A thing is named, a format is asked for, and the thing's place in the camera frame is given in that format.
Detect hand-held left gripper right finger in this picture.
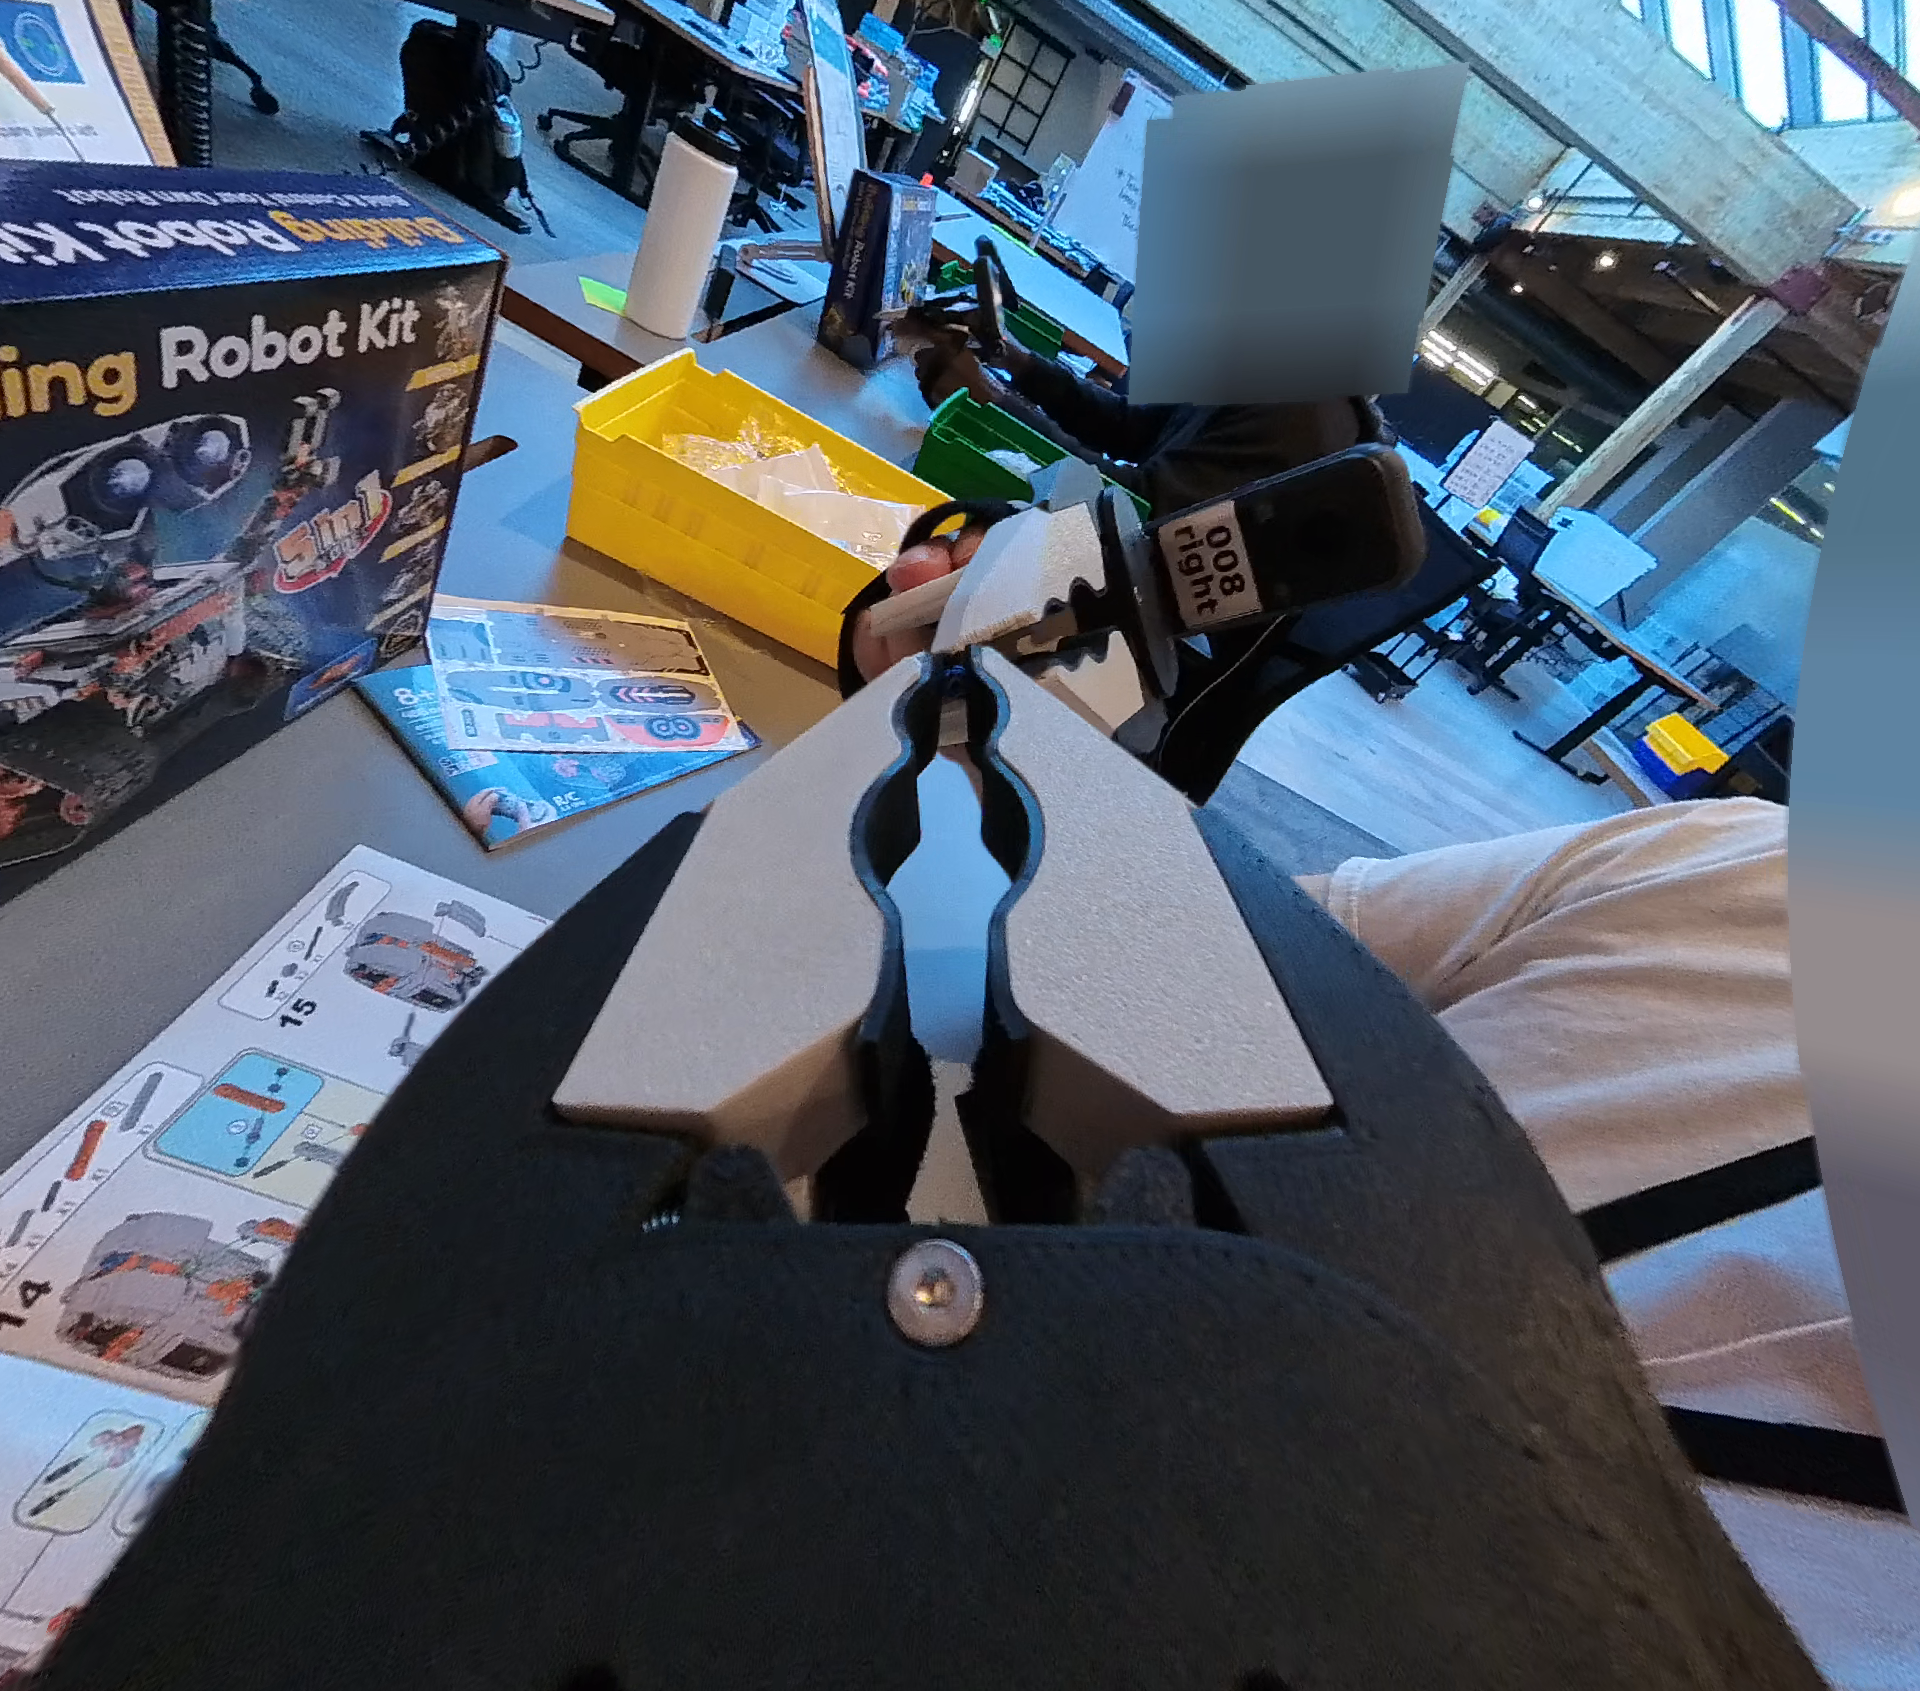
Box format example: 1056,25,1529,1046
963,645,1340,1222

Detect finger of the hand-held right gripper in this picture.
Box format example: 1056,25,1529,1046
1036,617,1190,754
928,500,1118,660

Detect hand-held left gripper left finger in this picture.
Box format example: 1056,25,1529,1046
548,654,947,1222

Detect person's right hand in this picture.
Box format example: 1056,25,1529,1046
884,527,994,599

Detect green plastic bin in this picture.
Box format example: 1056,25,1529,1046
912,392,1148,516

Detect clear plastic bags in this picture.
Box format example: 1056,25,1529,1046
658,413,907,564

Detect blue leaflet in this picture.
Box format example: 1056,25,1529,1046
356,663,764,854

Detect toy sticker sheet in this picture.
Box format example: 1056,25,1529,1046
424,595,764,754

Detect small robot kit box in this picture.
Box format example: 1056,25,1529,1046
818,170,936,364

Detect yellow plastic bin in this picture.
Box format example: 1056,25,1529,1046
569,348,951,672

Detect white paper towel roll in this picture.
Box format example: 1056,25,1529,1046
622,122,741,345

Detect toy instruction booklet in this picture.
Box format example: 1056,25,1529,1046
0,842,556,1663

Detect black backpack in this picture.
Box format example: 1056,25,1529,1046
395,15,533,227

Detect black body strap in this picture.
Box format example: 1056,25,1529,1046
1577,1131,1826,1265
1665,1406,1910,1519

